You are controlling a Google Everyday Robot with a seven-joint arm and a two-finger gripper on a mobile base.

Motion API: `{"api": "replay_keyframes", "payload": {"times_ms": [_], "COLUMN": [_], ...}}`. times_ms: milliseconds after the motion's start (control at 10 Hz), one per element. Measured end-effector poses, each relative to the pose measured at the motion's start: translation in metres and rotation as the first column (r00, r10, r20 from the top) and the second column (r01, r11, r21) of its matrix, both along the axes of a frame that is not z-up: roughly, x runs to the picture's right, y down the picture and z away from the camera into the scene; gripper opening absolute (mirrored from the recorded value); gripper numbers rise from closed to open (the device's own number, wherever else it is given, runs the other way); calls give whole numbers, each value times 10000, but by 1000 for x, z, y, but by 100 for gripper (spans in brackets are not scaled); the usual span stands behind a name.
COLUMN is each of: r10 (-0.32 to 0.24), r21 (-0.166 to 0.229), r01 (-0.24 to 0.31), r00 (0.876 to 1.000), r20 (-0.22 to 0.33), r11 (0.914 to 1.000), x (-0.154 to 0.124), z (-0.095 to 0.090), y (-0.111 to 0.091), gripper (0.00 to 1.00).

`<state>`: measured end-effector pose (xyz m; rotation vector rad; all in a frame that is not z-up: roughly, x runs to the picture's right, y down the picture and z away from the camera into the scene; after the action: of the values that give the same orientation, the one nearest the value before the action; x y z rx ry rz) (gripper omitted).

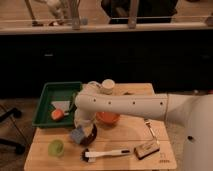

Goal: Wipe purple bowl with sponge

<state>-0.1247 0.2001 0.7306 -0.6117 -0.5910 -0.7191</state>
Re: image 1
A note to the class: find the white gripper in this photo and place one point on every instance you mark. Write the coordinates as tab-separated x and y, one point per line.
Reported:
83	118

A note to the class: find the blue sponge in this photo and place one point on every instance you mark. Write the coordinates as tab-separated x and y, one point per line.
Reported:
77	135

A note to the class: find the dark purple bowl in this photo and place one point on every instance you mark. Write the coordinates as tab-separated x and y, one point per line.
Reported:
91	137

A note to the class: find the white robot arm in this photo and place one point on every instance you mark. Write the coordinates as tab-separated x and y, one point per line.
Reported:
194	113

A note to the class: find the orange bowl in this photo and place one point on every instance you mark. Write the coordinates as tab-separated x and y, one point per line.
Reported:
107	118

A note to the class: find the grey cloth in tray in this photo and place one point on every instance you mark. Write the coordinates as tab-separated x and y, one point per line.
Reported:
63	105

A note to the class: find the orange carrot toy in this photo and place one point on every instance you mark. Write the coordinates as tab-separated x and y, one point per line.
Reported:
57	114

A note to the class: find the green plastic tray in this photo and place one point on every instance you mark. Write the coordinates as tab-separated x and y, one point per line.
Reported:
56	95

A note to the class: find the green plastic cup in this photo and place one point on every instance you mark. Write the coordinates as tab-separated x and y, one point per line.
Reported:
56	148

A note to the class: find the white cup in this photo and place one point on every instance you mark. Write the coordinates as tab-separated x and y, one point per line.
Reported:
108	86

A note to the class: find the metal fork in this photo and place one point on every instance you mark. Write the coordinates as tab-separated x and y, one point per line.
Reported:
148	124

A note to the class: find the black office chair base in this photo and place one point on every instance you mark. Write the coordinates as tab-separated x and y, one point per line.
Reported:
13	114

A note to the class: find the brown scrub brush block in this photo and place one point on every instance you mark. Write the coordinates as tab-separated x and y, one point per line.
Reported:
146	149

